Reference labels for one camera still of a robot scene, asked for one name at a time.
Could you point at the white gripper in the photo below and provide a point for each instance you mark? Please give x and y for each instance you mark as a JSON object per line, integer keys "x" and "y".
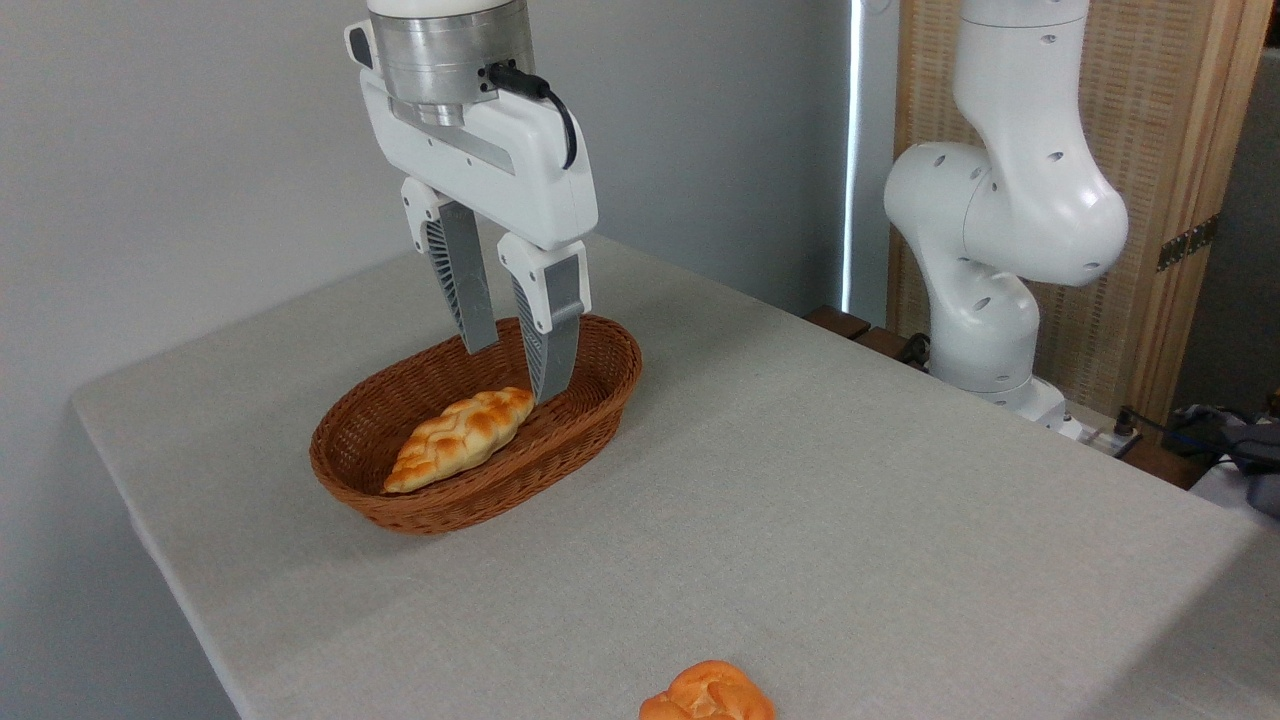
{"x": 500, "y": 170}

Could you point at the round knotted bread roll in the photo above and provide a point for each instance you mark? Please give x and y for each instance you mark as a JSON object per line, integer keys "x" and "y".
{"x": 705, "y": 695}

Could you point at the long braided bread loaf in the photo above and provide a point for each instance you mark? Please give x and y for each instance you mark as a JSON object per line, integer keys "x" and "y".
{"x": 455, "y": 440}

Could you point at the brown wicker basket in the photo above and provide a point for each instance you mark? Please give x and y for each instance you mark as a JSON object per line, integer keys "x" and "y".
{"x": 450, "y": 500}

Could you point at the grey tablecloth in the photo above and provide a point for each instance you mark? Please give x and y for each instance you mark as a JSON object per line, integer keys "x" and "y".
{"x": 800, "y": 520}

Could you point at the woven wood-framed screen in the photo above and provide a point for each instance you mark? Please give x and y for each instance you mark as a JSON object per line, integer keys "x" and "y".
{"x": 1150, "y": 100}

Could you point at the dark metal hinge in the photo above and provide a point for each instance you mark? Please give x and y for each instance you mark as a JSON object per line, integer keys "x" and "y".
{"x": 1188, "y": 243}

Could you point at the dark bag pile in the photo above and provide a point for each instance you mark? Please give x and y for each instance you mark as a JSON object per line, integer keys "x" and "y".
{"x": 1240, "y": 445}

